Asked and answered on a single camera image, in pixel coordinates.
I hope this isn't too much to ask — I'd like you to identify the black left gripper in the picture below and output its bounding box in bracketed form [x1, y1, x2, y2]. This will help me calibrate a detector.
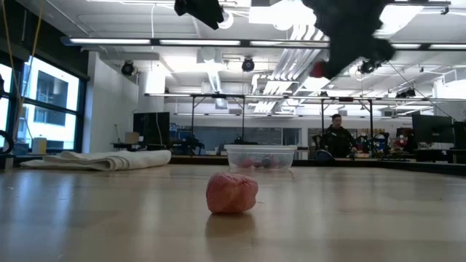
[173, 0, 225, 31]

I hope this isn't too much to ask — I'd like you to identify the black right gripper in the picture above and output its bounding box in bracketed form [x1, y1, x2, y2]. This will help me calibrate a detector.
[322, 34, 396, 80]

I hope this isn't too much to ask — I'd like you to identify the clear plastic tupperware container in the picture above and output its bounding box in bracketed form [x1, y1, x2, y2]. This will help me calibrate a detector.
[224, 144, 299, 171]

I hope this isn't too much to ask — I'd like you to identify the person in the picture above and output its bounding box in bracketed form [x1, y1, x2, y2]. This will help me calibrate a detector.
[320, 113, 360, 158]

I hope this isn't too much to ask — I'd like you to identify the blue office chair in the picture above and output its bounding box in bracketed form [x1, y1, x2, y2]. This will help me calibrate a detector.
[312, 135, 334, 161]

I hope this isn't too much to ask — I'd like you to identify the long ceiling light strip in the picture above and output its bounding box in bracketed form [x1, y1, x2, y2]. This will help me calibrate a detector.
[60, 35, 466, 52]

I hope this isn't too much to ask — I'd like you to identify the wide black computer monitor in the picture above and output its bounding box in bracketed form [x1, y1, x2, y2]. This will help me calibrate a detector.
[411, 114, 455, 145]

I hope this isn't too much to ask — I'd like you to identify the background black robot equipment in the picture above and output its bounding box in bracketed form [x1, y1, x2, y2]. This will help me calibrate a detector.
[170, 134, 205, 156]

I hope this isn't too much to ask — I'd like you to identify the black monitor at room edge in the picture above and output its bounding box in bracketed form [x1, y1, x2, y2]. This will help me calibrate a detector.
[453, 122, 466, 150]

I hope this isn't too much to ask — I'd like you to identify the pink knobbly toy fruit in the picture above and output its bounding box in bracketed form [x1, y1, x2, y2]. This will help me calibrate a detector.
[205, 170, 260, 215]

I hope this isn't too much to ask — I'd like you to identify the black framed window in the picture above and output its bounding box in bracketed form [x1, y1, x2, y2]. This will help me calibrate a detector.
[0, 54, 88, 154]

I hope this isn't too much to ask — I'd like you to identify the folded white towel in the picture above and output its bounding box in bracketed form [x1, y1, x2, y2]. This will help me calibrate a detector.
[20, 149, 172, 172]

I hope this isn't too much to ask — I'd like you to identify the white cylindrical tub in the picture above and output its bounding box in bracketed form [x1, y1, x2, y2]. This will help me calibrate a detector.
[31, 136, 47, 154]

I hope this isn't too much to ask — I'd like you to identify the white hanging ring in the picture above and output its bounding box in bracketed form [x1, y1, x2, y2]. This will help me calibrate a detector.
[218, 9, 235, 30]

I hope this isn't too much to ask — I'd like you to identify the black overhead rig camera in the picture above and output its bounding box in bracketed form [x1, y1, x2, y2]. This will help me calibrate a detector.
[358, 60, 382, 76]

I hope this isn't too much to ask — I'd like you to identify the silver ventilation duct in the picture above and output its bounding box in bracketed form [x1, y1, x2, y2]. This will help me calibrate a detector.
[373, 0, 427, 41]

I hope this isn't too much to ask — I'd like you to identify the black table edge rail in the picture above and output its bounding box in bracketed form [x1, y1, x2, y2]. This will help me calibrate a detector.
[169, 155, 466, 175]

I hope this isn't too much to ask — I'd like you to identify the thin yellow cable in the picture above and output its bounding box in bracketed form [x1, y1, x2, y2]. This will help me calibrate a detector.
[1, 0, 45, 143]

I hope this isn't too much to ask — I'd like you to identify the black looped cable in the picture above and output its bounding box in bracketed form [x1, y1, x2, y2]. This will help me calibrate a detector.
[0, 130, 16, 154]

